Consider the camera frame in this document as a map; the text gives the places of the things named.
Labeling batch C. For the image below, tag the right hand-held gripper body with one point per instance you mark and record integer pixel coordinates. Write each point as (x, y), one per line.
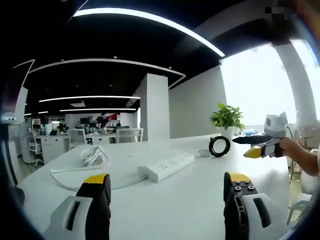
(273, 125)

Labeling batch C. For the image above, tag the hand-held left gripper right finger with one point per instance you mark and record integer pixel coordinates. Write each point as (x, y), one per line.
(252, 210)

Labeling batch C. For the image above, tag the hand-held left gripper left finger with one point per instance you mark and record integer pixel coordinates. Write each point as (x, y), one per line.
(75, 212)

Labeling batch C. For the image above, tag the small white charger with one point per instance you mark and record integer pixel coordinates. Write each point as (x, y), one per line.
(204, 152)

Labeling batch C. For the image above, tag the white power strip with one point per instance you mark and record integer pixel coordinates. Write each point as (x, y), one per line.
(166, 166)

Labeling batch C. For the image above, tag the white desk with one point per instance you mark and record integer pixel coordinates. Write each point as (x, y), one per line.
(162, 200)

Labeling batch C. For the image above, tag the long ceiling light strip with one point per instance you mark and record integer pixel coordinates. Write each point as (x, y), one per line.
(87, 99)
(155, 21)

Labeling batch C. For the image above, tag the person's right hand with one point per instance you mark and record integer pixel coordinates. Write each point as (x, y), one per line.
(287, 146)

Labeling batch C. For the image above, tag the green potted plant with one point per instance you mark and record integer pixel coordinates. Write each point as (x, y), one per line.
(226, 117)

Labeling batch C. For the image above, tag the white mesh office chair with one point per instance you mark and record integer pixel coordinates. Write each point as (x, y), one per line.
(33, 145)
(77, 138)
(130, 135)

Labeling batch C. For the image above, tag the white device on pole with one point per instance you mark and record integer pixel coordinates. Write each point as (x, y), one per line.
(8, 118)

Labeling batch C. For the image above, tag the white chair frame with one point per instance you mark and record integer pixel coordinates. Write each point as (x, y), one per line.
(298, 207)

